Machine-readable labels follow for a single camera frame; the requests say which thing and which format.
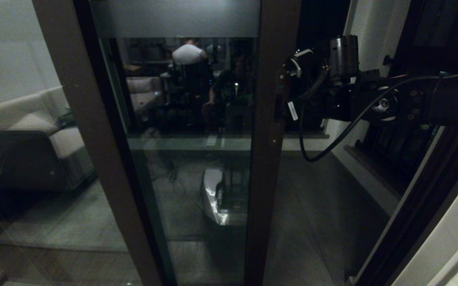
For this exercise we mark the brown framed sliding glass door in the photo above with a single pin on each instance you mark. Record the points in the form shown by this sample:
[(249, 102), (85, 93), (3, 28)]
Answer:
[(266, 190)]

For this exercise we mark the brown window sill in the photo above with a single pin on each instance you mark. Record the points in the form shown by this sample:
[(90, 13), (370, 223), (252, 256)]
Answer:
[(372, 171)]

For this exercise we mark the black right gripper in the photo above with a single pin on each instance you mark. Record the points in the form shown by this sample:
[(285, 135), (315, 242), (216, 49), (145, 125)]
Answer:
[(332, 103)]

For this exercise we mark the brown balcony ledge cap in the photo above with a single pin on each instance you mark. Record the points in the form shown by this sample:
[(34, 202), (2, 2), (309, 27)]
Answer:
[(316, 136)]

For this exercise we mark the beige sofa cushion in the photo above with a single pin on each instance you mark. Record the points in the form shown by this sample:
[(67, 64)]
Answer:
[(34, 124)]

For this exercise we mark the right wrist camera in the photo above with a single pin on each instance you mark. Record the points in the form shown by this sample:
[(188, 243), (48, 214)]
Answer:
[(297, 67)]

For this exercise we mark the grey rug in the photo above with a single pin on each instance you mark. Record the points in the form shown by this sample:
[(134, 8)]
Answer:
[(66, 222)]

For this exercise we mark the dark brown door jamb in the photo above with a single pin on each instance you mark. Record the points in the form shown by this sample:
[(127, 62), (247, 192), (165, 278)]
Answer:
[(412, 238)]

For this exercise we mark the black window latch knob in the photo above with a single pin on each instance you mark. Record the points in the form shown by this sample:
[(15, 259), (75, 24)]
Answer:
[(387, 60)]

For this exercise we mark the brown fixed door frame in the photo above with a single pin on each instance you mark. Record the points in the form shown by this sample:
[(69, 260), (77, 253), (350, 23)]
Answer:
[(94, 119)]

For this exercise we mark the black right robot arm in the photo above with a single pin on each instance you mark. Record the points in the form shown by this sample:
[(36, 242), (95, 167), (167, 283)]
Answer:
[(451, 103)]

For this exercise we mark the beige sofa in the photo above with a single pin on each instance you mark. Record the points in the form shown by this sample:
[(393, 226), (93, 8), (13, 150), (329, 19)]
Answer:
[(34, 104)]

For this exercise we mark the dark green cloth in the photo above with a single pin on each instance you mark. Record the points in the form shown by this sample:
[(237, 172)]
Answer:
[(66, 119)]

